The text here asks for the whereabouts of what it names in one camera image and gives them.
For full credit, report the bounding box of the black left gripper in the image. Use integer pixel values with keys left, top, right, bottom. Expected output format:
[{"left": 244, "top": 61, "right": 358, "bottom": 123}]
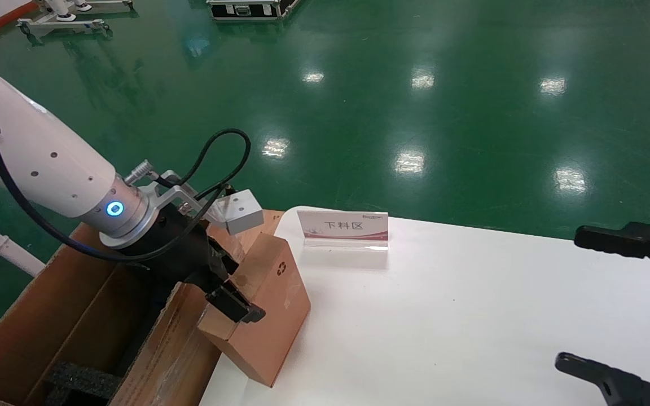
[{"left": 119, "top": 210, "right": 266, "bottom": 325}]

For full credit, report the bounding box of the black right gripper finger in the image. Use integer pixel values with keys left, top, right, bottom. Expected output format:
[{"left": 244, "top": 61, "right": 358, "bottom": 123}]
[
  {"left": 574, "top": 222, "right": 650, "bottom": 281},
  {"left": 555, "top": 352, "right": 650, "bottom": 406}
]

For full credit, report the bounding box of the small cardboard box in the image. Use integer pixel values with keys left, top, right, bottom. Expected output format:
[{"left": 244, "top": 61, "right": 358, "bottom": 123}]
[{"left": 197, "top": 232, "right": 311, "bottom": 389}]

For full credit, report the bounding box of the large open cardboard box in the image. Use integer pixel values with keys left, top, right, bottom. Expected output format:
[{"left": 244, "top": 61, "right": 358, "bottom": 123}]
[{"left": 0, "top": 217, "right": 258, "bottom": 406}]

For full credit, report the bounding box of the white sign card red stripe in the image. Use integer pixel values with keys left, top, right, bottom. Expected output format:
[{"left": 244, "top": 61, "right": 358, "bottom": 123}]
[{"left": 297, "top": 210, "right": 389, "bottom": 251}]

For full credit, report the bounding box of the black foam insert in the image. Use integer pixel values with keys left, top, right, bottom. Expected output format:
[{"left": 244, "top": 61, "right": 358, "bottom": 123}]
[{"left": 47, "top": 361, "right": 124, "bottom": 406}]

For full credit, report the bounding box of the black aluminium flight case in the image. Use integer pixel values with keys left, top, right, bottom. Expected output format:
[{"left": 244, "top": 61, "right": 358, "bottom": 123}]
[{"left": 207, "top": 0, "right": 301, "bottom": 22}]

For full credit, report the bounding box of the grey robot support stand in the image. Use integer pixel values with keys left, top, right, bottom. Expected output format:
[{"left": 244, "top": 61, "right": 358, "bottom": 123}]
[{"left": 17, "top": 0, "right": 134, "bottom": 38}]

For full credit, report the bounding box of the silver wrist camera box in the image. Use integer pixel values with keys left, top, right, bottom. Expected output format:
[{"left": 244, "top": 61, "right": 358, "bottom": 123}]
[{"left": 210, "top": 189, "right": 265, "bottom": 236}]

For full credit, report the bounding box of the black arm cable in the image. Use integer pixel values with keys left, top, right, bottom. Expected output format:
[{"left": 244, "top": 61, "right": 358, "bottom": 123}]
[{"left": 0, "top": 83, "right": 252, "bottom": 264}]

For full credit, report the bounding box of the white pipe frame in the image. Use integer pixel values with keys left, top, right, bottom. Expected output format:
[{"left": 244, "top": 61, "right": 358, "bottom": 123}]
[{"left": 0, "top": 210, "right": 46, "bottom": 277}]

